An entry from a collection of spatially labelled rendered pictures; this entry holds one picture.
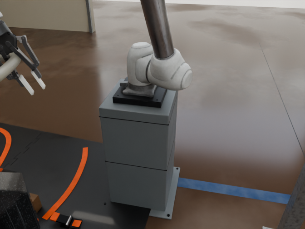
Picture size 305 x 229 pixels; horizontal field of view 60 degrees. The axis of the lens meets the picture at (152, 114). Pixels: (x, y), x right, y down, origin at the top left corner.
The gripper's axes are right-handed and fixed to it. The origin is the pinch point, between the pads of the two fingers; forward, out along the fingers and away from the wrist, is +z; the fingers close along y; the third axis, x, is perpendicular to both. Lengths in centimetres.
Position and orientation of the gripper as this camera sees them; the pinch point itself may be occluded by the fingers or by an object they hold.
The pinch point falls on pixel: (32, 82)
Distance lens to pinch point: 97.2
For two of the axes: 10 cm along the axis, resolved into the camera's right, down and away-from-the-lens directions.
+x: 2.9, 4.4, -8.5
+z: 3.8, 7.7, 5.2
